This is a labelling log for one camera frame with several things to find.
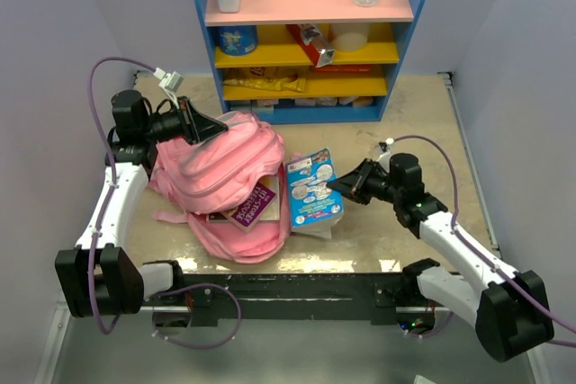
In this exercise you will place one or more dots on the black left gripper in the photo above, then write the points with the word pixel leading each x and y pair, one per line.
pixel 195 126

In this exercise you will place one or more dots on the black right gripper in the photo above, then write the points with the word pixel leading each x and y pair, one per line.
pixel 354 183

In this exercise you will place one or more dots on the blue cartoon book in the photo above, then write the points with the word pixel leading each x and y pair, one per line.
pixel 314 208

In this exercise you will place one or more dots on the pink student backpack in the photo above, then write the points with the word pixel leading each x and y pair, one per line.
pixel 231 190

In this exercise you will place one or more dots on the yellow illustrated book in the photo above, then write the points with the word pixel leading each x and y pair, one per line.
pixel 276 204

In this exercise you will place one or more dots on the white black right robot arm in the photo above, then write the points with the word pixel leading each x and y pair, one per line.
pixel 505 307

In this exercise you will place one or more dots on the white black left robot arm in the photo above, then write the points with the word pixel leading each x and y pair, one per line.
pixel 96 275

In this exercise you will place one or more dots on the yellow chips bag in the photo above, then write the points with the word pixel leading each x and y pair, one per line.
pixel 276 79

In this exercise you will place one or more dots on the blue cartoon can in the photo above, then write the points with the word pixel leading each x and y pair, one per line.
pixel 237 40

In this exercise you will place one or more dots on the blue pink yellow shelf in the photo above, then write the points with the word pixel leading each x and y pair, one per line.
pixel 307 61

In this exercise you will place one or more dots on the red silver snack box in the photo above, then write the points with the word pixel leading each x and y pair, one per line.
pixel 313 42

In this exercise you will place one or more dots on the white translucent cup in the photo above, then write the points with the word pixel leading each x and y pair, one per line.
pixel 349 36

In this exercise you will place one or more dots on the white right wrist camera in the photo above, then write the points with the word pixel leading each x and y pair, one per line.
pixel 385 152

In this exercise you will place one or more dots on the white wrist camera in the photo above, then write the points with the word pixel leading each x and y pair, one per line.
pixel 385 152
pixel 169 82

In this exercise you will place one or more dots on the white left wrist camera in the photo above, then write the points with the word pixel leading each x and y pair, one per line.
pixel 169 82

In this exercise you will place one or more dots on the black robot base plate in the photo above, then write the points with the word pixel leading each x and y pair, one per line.
pixel 373 297

